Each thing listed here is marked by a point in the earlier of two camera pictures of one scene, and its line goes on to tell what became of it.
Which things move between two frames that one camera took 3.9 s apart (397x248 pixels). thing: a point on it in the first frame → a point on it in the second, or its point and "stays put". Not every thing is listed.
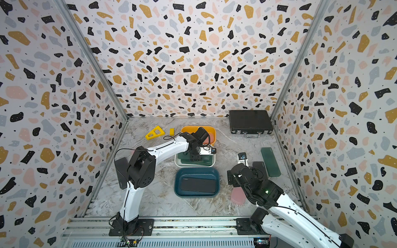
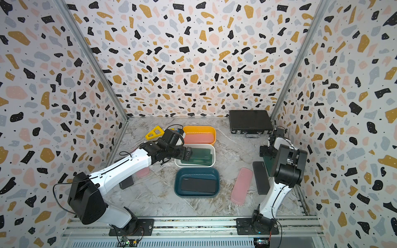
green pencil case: (185, 159) stays put
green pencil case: (273, 167) stays put
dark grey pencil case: (198, 185) stays put
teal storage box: (204, 173) stays put
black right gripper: (233, 182) → (263, 151)
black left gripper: (195, 158) → (182, 155)
